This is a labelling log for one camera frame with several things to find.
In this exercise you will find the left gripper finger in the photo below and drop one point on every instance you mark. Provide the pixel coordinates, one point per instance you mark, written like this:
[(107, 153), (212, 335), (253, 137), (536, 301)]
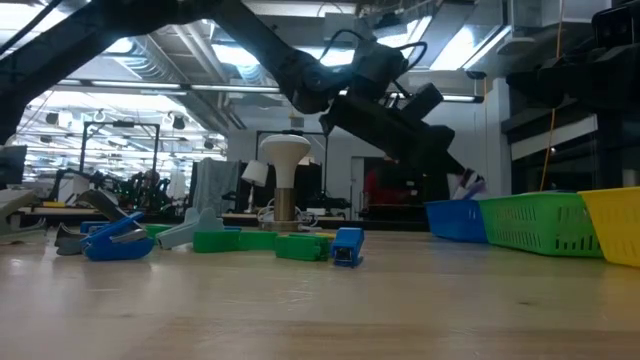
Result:
[(454, 160)]

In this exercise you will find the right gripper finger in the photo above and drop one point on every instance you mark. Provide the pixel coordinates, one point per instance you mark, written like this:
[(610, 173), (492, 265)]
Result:
[(540, 80), (550, 99)]

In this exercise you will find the purple staple remover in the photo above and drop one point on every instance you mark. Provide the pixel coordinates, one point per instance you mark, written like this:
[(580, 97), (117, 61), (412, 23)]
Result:
[(470, 187)]

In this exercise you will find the blue plastic basket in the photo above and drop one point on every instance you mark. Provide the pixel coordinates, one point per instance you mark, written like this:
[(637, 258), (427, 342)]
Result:
[(457, 222)]

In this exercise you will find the green plastic basket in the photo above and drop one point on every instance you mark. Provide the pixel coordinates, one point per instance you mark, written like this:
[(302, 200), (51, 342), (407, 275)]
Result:
[(540, 200)]

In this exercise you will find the yellow plastic basket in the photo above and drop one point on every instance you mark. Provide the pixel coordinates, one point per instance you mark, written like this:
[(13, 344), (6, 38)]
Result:
[(615, 225)]

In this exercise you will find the green mini stapler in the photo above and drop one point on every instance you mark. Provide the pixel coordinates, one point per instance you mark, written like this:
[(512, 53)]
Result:
[(215, 241), (160, 230), (300, 248)]

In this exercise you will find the grey-blue staple remover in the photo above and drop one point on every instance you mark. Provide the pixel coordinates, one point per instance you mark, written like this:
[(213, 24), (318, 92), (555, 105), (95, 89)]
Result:
[(175, 238)]

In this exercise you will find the black staple remover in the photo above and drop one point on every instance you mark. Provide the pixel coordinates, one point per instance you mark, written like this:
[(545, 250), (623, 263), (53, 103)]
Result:
[(102, 200)]

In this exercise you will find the blue staple remover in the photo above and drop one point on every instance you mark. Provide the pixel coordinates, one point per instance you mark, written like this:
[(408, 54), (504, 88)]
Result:
[(117, 251)]

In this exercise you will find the dark grey staple remover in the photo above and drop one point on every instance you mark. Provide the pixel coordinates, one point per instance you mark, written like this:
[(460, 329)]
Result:
[(70, 246)]

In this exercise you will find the light grey staple remover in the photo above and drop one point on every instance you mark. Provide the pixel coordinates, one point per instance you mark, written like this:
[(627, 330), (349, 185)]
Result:
[(15, 200)]

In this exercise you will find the black background robot arm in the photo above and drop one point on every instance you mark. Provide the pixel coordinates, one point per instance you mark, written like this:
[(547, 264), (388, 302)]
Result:
[(62, 180)]

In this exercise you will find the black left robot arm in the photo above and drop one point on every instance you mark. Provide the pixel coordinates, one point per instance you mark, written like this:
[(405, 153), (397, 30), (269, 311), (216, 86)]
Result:
[(270, 55)]

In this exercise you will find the black cabinet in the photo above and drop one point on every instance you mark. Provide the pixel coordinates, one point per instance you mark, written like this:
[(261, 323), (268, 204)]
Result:
[(430, 185)]

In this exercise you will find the person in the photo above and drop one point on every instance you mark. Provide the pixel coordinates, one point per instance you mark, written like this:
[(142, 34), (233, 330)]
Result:
[(151, 179), (380, 187)]

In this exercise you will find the angled ceiling light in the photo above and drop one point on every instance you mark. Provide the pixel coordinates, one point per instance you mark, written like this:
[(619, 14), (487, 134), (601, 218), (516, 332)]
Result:
[(465, 50)]

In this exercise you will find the white mushroom table lamp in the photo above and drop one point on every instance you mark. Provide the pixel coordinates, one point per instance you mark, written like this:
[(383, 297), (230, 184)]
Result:
[(285, 150)]

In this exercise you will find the grey ceiling unit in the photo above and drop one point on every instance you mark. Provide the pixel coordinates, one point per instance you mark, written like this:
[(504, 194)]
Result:
[(345, 22)]

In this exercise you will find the white desk lamp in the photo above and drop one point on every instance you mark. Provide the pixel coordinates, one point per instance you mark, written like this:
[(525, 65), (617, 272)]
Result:
[(255, 172)]

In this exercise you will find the long ceiling light bar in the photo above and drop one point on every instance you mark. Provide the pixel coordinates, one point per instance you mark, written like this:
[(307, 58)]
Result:
[(235, 88)]

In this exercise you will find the bright ceiling light panel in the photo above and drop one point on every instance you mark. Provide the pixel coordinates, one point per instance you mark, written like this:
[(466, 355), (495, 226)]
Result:
[(240, 55)]

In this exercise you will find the grey hanging cloth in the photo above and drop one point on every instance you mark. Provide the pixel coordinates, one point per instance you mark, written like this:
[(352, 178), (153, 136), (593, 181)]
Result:
[(215, 185)]

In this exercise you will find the black ceiling spotlight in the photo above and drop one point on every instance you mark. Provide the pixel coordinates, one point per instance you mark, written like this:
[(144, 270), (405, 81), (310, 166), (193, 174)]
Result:
[(52, 119), (178, 122)]

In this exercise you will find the dark computer monitor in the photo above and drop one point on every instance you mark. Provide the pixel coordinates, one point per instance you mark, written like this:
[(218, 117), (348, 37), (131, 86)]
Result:
[(12, 167)]

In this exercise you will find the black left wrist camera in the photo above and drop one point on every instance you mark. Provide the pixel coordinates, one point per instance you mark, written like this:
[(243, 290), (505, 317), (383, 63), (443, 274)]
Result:
[(422, 102)]

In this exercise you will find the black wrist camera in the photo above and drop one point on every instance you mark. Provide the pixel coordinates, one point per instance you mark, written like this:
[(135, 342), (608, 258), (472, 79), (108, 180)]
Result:
[(422, 102), (617, 25)]

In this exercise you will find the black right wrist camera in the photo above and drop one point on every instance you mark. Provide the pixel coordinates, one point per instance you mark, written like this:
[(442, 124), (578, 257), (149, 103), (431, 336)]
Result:
[(617, 25)]

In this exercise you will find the grey wall vent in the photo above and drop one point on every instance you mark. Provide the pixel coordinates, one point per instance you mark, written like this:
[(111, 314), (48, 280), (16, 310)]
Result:
[(297, 122)]

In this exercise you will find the black aluminium table frame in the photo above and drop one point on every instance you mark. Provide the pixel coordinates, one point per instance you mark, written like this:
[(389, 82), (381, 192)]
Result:
[(390, 226)]

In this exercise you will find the black gantry frame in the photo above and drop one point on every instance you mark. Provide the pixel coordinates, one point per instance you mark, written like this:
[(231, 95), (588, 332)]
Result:
[(156, 150)]

